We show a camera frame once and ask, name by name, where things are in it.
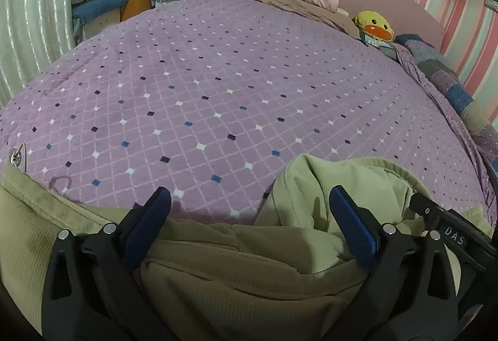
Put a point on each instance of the yellow duck plush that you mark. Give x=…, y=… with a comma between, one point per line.
x=374, y=26

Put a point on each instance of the silver pleated curtain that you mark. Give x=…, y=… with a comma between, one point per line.
x=35, y=22

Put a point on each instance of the brown pillow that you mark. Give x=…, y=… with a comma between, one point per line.
x=295, y=8

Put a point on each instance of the blue cloth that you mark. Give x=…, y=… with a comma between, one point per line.
x=97, y=2

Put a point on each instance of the orange wooden board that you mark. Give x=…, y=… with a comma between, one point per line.
x=135, y=7

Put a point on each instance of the patchwork quilt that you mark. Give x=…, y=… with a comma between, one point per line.
x=447, y=72

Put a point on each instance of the beige padded jacket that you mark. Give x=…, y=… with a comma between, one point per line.
x=233, y=267

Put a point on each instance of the grey cloth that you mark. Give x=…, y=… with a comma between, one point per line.
x=379, y=47

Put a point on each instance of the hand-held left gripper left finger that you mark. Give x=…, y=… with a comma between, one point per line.
x=149, y=218

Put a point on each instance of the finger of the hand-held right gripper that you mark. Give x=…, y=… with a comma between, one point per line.
x=426, y=208

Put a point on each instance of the beige cabinet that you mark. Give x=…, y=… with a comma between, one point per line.
x=99, y=24

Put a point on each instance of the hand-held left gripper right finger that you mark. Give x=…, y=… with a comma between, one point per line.
x=352, y=218

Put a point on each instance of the purple diamond-print bed sheet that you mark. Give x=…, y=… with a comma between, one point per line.
x=194, y=72

